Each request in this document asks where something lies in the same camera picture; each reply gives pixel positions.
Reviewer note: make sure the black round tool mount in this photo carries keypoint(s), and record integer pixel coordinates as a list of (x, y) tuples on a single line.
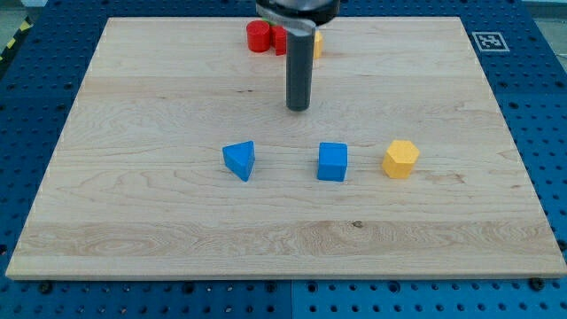
[(301, 17)]

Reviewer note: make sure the white fiducial marker tag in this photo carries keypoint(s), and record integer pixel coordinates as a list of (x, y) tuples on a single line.
[(488, 41)]

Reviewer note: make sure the blue cube block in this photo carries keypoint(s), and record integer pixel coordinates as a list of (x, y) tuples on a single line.
[(332, 162)]

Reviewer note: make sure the red block behind rod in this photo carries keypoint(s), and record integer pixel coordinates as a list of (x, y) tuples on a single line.
[(278, 36)]

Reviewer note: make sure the light wooden board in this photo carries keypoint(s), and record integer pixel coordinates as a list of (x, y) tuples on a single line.
[(137, 188)]

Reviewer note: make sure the blue triangle block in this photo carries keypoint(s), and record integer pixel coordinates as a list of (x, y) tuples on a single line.
[(239, 159)]

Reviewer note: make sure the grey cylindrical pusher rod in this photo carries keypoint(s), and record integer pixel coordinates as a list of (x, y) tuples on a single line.
[(299, 69)]

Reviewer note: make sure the yellow hexagon block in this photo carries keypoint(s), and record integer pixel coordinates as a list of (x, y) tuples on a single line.
[(400, 159)]

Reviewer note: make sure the yellow heart block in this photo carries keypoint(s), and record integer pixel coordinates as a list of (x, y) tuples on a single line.
[(318, 44)]

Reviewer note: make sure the red cylinder block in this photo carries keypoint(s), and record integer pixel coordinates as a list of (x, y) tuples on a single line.
[(258, 36)]

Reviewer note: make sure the green block behind red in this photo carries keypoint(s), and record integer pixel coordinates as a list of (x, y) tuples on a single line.
[(268, 21)]

